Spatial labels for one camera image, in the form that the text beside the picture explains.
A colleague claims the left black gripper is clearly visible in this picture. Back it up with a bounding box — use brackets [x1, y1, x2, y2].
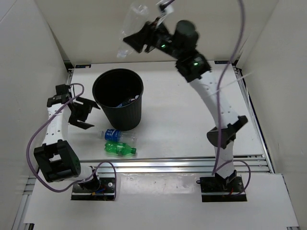
[68, 97, 99, 129]

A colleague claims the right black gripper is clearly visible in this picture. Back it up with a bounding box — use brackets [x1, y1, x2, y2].
[123, 18, 184, 61]

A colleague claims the clear crushed plastic bottle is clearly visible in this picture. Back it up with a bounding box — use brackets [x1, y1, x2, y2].
[117, 0, 149, 59]

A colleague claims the clear bottle blue label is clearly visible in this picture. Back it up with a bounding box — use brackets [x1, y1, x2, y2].
[117, 95, 139, 107]

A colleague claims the blue label bottle white cap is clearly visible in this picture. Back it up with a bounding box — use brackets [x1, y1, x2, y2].
[99, 129, 137, 145]

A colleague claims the green plastic bottle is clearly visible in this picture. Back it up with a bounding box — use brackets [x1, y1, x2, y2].
[105, 141, 137, 157]

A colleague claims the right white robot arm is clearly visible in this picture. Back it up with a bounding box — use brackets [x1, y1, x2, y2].
[123, 20, 248, 192]

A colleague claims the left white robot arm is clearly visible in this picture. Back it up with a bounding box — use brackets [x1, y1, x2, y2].
[34, 84, 101, 192]

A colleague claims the black plastic waste bin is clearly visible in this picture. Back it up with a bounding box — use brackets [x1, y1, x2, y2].
[92, 69, 144, 131]

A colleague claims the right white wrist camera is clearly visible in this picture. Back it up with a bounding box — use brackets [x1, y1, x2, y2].
[156, 0, 174, 14]

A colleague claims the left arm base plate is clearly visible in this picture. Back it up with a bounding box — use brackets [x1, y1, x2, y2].
[71, 173, 117, 201]

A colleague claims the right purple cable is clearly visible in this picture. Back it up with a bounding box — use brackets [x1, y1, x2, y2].
[165, 0, 252, 196]

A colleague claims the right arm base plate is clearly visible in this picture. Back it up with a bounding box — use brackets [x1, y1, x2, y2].
[196, 176, 247, 202]

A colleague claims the aluminium frame rail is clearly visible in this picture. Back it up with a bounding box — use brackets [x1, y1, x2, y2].
[24, 155, 274, 175]

